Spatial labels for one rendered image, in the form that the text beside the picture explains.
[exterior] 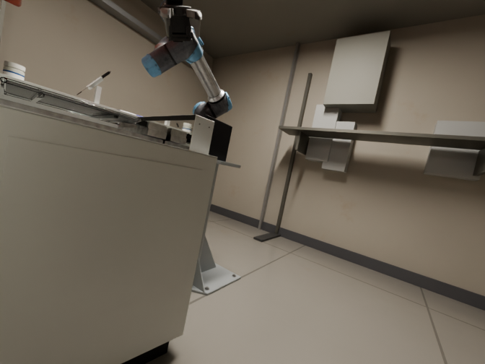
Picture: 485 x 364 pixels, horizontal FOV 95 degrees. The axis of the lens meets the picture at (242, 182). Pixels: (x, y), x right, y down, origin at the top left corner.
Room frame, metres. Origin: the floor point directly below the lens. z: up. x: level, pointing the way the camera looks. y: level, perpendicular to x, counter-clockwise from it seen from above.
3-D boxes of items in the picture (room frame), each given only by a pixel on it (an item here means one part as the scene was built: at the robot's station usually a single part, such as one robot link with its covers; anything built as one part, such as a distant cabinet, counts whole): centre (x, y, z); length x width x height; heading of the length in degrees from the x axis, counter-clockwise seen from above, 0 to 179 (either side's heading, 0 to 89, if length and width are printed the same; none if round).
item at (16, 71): (1.05, 1.14, 1.01); 0.07 x 0.07 x 0.10
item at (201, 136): (1.07, 0.39, 0.89); 0.55 x 0.09 x 0.14; 48
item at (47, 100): (0.84, 0.69, 0.90); 0.34 x 0.34 x 0.01; 48
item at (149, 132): (1.05, 0.52, 0.87); 0.36 x 0.08 x 0.03; 48
